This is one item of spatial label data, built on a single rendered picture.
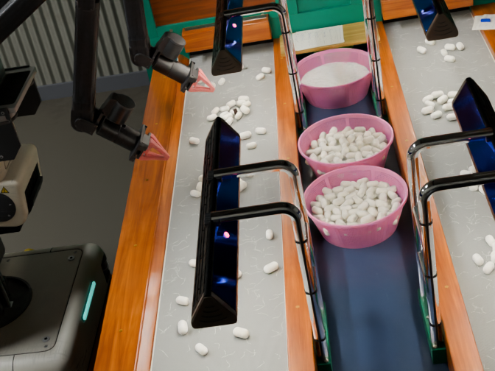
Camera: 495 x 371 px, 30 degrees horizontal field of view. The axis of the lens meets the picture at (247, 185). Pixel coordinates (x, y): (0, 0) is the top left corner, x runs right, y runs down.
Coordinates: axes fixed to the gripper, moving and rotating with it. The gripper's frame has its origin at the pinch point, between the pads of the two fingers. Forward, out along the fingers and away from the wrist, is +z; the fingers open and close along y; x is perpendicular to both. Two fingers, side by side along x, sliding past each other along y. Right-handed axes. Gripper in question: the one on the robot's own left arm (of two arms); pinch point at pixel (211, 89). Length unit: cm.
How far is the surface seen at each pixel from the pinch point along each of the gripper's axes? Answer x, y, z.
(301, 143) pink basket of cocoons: -12.8, -30.6, 23.1
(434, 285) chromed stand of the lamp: -39, -112, 34
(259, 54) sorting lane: -3.0, 35.2, 15.6
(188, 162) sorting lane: 10.2, -28.8, -0.9
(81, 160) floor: 117, 108, -9
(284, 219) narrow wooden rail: -10, -67, 18
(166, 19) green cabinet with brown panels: 4.9, 41.9, -17.2
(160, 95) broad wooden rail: 16.0, 11.2, -10.8
